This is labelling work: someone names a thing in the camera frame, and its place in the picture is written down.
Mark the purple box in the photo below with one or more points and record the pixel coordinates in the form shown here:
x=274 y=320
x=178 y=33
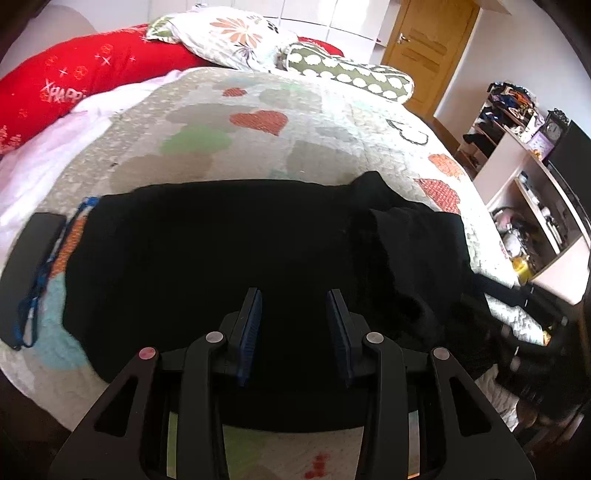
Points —
x=539 y=145

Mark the floral pillow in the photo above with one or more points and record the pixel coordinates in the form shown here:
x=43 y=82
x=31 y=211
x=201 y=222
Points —
x=221 y=37

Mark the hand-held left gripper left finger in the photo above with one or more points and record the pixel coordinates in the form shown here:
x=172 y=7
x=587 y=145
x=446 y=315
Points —
x=249 y=341

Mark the grey plush toy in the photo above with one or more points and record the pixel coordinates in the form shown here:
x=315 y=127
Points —
x=511 y=242

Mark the black television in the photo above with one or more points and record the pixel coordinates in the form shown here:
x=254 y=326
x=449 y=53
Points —
x=572 y=157

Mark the black flat case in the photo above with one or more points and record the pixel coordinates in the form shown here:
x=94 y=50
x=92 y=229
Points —
x=27 y=258

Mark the black ornate clock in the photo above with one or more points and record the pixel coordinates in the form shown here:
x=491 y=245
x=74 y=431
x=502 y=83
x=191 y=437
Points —
x=554 y=131

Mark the white sheet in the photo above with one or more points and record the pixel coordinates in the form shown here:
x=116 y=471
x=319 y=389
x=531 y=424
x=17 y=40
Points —
x=37 y=157

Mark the wooden door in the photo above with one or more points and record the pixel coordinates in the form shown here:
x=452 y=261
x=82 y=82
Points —
x=429 y=60

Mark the white wardrobe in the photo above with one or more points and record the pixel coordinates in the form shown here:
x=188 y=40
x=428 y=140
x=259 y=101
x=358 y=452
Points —
x=337 y=18

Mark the beige shelf unit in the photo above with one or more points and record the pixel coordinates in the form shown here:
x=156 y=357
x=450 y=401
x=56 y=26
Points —
x=508 y=161

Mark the patchwork quilt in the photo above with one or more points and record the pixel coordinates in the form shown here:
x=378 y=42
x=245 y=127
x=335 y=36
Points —
x=231 y=138

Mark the black pants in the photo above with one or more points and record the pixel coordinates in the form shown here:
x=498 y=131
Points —
x=207 y=254

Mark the red printed blanket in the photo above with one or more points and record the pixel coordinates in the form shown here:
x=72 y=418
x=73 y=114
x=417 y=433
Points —
x=92 y=69

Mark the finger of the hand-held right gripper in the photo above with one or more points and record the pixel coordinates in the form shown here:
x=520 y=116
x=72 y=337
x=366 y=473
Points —
x=501 y=288

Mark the red cushion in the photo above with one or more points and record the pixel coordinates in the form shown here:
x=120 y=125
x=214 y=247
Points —
x=323 y=46

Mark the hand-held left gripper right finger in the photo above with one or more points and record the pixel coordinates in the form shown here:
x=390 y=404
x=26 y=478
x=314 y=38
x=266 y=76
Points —
x=339 y=341

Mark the beige headboard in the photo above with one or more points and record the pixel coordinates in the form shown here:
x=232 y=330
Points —
x=60 y=27

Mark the green patterned pillow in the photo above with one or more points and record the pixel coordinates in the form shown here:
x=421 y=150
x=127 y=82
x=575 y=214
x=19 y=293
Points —
x=360 y=76

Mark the yellow bottle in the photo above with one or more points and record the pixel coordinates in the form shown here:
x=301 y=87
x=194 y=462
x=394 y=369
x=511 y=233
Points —
x=522 y=270

